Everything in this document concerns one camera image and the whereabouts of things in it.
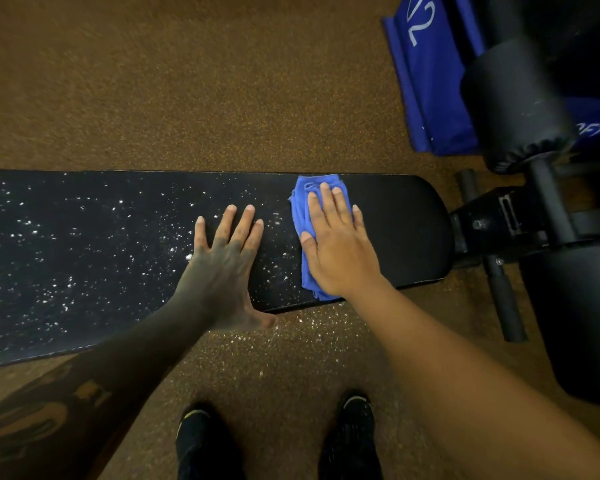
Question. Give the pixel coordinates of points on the person's right hand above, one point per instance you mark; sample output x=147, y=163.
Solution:
x=342, y=254

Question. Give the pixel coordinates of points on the person's left hand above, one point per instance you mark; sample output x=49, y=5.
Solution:
x=217, y=282

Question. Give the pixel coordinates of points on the person's left middle finger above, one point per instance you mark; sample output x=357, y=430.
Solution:
x=242, y=227

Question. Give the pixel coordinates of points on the person's left thumb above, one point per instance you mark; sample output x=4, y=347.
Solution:
x=261, y=320

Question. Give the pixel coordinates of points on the person's right middle finger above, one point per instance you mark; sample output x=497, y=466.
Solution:
x=330, y=204

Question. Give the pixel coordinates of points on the person's left little finger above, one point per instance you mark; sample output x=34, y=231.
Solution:
x=200, y=234

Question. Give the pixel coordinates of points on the person's right thumb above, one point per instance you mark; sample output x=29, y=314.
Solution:
x=310, y=254

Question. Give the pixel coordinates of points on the person's right little finger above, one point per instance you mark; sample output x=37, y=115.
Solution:
x=359, y=219

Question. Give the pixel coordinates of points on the blue microfibre cloth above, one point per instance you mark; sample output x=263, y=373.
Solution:
x=300, y=209

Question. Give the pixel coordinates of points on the person's right forearm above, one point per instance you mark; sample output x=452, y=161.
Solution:
x=470, y=389

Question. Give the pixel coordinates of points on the person's left forearm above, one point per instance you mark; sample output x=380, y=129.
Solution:
x=95, y=389

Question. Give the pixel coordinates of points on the black padded bench seat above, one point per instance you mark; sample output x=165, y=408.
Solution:
x=95, y=254

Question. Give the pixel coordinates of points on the person's left black shoe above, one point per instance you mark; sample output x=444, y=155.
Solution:
x=200, y=439

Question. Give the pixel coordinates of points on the person's black shoe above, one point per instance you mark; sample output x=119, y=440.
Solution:
x=352, y=439
x=200, y=439

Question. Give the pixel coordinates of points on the person's right black shoe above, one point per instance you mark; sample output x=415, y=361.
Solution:
x=352, y=439

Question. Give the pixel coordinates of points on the black foam roller pad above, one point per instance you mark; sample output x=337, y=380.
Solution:
x=575, y=314
x=517, y=99

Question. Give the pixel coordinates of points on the black metal bench frame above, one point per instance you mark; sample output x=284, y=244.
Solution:
x=510, y=219

